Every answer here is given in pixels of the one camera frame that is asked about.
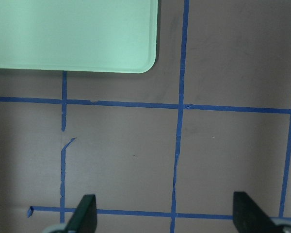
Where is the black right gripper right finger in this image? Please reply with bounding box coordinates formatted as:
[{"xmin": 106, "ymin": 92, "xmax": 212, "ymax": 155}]
[{"xmin": 233, "ymin": 192, "xmax": 281, "ymax": 233}]

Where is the mint green plastic tray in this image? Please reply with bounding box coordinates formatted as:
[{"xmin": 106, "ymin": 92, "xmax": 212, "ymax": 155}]
[{"xmin": 0, "ymin": 0, "xmax": 159, "ymax": 73}]

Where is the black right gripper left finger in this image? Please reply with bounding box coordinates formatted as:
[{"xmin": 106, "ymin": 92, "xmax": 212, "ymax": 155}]
[{"xmin": 65, "ymin": 194, "xmax": 97, "ymax": 233}]

